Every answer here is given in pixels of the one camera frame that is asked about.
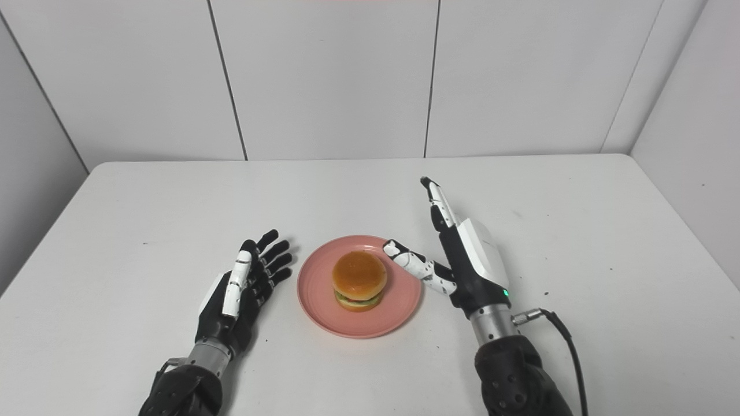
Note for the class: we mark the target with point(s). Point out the pink round plate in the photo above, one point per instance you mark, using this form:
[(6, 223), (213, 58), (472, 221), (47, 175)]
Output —
[(318, 306)]

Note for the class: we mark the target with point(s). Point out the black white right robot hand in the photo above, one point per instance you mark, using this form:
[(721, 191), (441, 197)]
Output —
[(477, 271)]

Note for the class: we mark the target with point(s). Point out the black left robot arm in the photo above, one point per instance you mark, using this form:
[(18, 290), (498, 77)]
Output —
[(185, 390)]

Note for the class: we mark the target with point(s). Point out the toy hamburger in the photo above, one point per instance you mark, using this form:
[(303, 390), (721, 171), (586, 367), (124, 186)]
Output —
[(359, 274)]

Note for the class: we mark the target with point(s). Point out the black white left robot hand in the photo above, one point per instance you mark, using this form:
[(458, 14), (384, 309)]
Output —
[(231, 323)]

